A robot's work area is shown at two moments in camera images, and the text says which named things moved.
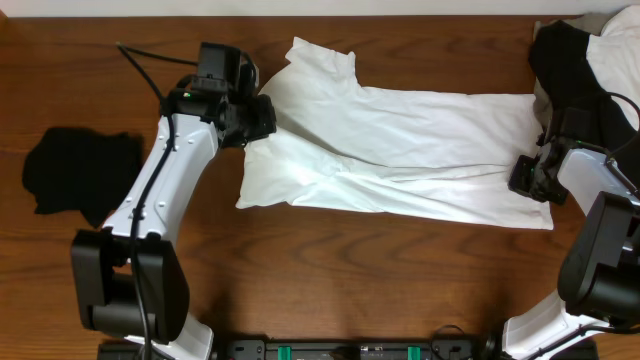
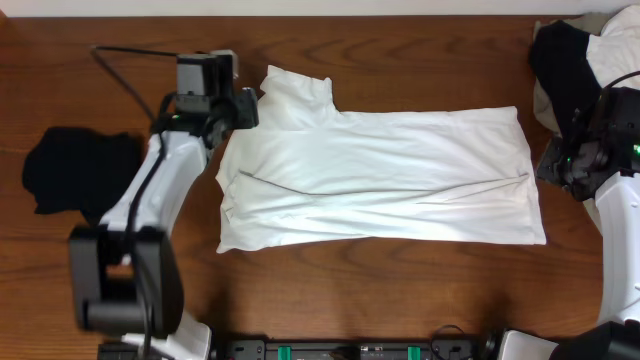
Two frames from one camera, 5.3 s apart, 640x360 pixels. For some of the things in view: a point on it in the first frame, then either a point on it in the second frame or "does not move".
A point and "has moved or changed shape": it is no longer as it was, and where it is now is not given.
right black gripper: (517, 181) to (548, 168)
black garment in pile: (558, 57) does not move
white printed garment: (614, 56) does not move
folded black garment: (68, 170) does not move
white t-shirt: (456, 156) has moved or changed shape
